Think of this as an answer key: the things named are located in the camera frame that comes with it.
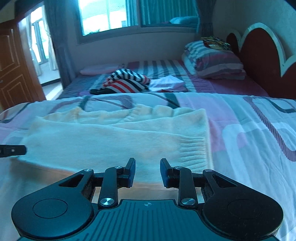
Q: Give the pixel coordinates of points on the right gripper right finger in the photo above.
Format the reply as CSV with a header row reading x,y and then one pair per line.
x,y
184,180

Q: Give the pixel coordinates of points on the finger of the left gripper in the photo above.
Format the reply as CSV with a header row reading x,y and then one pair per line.
x,y
12,150

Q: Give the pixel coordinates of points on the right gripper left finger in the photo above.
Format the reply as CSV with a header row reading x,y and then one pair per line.
x,y
111,180

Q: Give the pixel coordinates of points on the cream knit sweater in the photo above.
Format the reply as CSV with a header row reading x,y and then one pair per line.
x,y
74,140

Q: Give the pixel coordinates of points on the brown wooden door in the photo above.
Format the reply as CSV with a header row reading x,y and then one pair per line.
x,y
19,81

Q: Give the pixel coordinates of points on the white folded garment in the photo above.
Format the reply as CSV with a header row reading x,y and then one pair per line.
x,y
167,83

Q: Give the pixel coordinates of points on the red white striped garment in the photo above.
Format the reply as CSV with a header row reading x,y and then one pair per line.
x,y
123,81

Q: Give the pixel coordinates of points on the striped bed sheet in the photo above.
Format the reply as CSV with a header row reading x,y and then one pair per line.
x,y
81,85

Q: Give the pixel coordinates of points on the striped pillow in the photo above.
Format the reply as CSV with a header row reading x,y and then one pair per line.
x,y
208,63

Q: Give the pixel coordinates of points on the colourful patterned bag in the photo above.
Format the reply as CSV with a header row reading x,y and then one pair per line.
x,y
216,43

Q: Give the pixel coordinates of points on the red heart headboard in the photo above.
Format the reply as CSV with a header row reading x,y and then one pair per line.
x,y
264,59

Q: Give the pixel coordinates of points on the grey left curtain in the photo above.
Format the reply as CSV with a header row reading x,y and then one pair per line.
x,y
56,18

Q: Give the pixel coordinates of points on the grey curtain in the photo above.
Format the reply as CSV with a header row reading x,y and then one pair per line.
x,y
205,11
56,18

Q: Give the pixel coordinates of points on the window with teal curtain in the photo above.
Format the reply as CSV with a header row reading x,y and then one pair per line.
x,y
100,20

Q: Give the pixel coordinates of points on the grey right curtain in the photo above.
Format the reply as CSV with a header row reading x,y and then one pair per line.
x,y
205,11

